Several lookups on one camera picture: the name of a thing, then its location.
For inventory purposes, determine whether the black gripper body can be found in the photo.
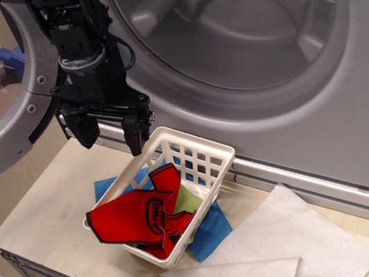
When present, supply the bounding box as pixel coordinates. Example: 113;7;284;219
51;39;154;125

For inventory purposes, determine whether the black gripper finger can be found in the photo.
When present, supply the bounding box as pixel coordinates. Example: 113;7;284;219
121;115;150;156
62;112;100;149

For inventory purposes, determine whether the light green cloth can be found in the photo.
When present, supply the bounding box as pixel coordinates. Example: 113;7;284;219
173;184;205;246

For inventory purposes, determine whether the red cloth with dark trim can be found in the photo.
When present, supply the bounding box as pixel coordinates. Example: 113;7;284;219
86;163;196;260

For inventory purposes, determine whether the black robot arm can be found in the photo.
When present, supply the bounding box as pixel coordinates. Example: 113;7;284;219
0;0;153;156

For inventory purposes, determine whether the white plastic laundry basket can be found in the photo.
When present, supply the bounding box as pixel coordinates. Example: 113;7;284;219
84;126;235;269

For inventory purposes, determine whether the blue and white spray bottle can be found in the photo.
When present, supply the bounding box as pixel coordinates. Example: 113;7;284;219
0;46;26;89

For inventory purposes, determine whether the blue cloth under basket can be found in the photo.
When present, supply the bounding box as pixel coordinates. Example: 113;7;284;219
94;168;233;262

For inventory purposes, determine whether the grey felt cloth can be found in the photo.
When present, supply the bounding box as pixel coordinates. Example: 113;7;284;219
161;185;369;277

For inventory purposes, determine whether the aluminium profile rail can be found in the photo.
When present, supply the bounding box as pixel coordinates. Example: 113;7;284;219
58;60;369;277

